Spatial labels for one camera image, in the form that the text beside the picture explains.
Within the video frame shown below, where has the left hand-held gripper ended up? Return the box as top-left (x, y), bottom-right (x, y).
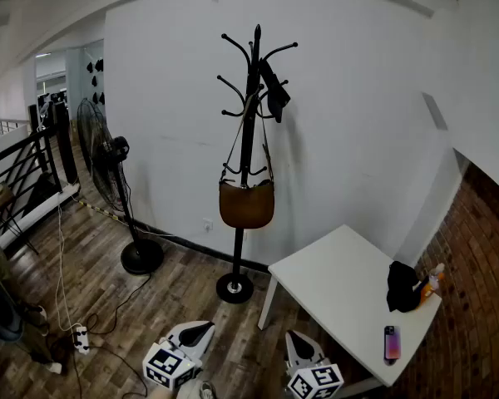
top-left (142, 321), bottom-right (215, 392)

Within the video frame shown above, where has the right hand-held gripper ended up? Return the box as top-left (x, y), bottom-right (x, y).
top-left (284, 329), bottom-right (344, 399)

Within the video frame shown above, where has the brown leather bag with strap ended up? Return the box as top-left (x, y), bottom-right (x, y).
top-left (218, 91), bottom-right (275, 229)

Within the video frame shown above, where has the black metal coat rack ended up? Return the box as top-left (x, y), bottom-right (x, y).
top-left (216, 23), bottom-right (299, 305)

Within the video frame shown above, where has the person's grey shoe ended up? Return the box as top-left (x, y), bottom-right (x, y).
top-left (186, 378), bottom-right (218, 399)

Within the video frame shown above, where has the white table leg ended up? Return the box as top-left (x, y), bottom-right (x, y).
top-left (257, 274), bottom-right (279, 331)

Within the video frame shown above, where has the purple smartphone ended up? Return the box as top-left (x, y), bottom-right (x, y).
top-left (383, 325), bottom-right (402, 366)

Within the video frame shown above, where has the black standing fan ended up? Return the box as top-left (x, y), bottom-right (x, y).
top-left (76, 96), bottom-right (166, 276)

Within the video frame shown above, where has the white power strip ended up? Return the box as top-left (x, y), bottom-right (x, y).
top-left (72, 325), bottom-right (91, 356)

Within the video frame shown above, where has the black crumpled cloth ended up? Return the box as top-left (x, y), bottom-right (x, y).
top-left (385, 259), bottom-right (422, 313)

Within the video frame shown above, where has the orange bottle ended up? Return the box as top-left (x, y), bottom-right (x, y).
top-left (418, 263), bottom-right (446, 303)

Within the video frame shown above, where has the black stair railing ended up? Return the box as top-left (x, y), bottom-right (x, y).
top-left (0, 101), bottom-right (81, 240)

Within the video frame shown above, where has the small wooden side table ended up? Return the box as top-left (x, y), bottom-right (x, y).
top-left (0, 183), bottom-right (41, 257)

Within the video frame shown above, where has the black flat cap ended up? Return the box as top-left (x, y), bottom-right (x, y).
top-left (258, 57), bottom-right (292, 124)

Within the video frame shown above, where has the grey metal railing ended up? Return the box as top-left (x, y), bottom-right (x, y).
top-left (0, 117), bottom-right (29, 137)

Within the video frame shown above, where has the black cable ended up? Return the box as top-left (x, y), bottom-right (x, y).
top-left (85, 272), bottom-right (152, 336)
top-left (72, 345), bottom-right (151, 399)

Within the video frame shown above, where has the thin white fan cord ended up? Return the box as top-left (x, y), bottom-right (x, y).
top-left (126, 222), bottom-right (180, 240)

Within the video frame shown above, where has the yellow black striped cable cover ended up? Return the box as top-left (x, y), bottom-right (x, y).
top-left (77, 199), bottom-right (128, 224)

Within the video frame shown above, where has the white cable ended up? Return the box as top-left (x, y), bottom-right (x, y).
top-left (54, 204), bottom-right (82, 333)

